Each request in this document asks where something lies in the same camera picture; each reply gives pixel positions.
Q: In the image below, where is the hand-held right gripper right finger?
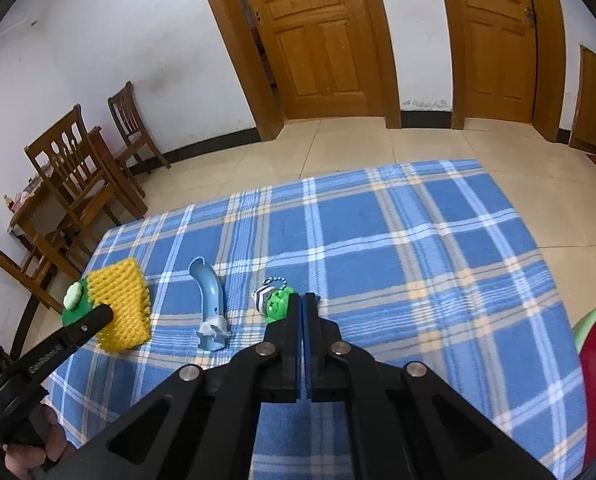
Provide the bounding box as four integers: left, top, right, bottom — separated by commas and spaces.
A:
304, 292, 559, 480

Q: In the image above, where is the blue plaid tablecloth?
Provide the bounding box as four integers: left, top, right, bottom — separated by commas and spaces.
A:
45, 160, 586, 480

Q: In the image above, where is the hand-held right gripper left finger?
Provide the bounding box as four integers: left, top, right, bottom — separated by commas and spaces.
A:
53, 292, 304, 480

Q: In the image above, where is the wooden panel door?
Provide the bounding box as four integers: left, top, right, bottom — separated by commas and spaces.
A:
435, 0, 566, 143
193, 0, 401, 141

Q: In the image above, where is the wooden dining table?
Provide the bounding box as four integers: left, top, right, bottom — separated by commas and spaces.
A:
7, 125, 149, 281

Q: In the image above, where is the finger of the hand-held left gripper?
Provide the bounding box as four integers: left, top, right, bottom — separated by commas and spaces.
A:
8, 302, 115, 378

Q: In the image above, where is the person's left hand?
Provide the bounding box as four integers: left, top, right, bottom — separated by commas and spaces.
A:
3, 402, 77, 480

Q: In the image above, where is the green toy keychain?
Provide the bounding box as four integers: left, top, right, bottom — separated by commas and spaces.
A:
250, 276, 321, 322

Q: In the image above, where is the green container with white lid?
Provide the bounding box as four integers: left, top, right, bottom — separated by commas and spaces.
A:
60, 280, 105, 333

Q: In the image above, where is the small wooden cabinet door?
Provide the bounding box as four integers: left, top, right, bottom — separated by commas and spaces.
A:
569, 45, 596, 158

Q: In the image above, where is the wooden chair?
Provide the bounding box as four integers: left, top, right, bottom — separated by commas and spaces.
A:
0, 239, 81, 313
108, 81, 171, 173
24, 105, 149, 261

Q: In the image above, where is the yellow thick foam net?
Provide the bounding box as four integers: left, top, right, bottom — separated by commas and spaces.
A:
85, 258, 152, 353

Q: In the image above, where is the blue curved plastic piece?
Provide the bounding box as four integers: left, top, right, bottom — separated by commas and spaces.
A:
188, 256, 230, 353

